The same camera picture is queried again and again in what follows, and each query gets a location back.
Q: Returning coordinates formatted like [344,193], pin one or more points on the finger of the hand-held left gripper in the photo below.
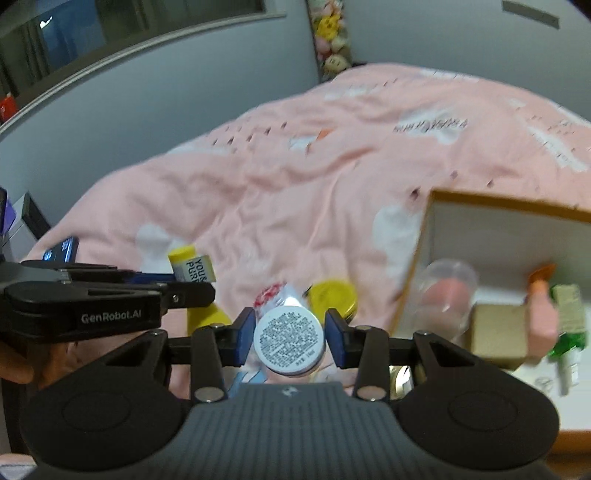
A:
[92,273]
[189,295]

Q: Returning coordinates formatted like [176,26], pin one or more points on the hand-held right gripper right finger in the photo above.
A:
[334,341]

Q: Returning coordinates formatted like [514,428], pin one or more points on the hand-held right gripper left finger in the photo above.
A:
[245,339]

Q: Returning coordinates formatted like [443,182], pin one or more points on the yellow bottle with white label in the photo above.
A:
[196,267]

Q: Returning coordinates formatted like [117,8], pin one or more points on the white round jar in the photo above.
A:
[288,339]

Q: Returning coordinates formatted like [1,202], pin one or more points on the clear plastic cup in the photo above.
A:
[445,295]

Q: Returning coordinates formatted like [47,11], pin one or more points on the small brown cardboard box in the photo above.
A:
[498,332]

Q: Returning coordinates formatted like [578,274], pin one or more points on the orange cardboard box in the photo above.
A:
[485,230]

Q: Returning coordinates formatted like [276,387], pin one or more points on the pink bottle with orange cap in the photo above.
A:
[542,318]

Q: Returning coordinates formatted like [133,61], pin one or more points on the green bottle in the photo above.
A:
[570,314]

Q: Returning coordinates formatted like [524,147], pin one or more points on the person's left hand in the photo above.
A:
[16,364]

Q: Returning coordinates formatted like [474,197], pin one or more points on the dark blue device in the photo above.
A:
[62,249]

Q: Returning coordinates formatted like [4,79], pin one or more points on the light blue packet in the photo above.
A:
[249,381]

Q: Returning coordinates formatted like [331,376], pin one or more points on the yellow round lid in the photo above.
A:
[332,295]

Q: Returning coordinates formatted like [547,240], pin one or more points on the red and white packet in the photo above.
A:
[272,295]

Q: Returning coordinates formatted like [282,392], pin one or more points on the silver metal can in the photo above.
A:
[401,381]

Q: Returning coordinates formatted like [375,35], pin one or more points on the dark bedside furniture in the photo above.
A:
[37,217]

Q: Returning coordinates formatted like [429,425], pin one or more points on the pink printed blanket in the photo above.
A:
[300,184]

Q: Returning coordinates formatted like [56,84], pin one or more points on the red box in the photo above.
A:
[7,108]

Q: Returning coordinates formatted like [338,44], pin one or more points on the window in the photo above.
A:
[69,41]

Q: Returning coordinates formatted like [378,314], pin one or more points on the stack of plush toys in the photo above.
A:
[332,27]

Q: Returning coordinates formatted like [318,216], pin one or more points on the wall fixture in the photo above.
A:
[531,11]

